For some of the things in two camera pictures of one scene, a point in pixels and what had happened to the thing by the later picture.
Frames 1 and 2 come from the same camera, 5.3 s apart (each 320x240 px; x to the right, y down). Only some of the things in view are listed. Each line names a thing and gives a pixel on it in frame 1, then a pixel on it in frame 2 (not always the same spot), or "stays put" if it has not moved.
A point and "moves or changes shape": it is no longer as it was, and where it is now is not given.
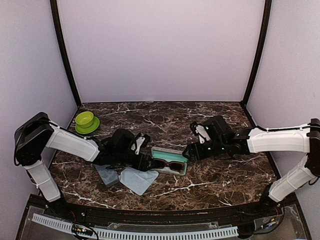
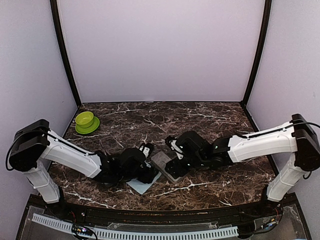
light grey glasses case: x=169 y=161 moves or changes shape
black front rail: x=270 y=208 stays put
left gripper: x=143 y=166 -> x=149 y=174
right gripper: x=192 y=147 -> x=174 y=166
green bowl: x=86 y=123 stays put
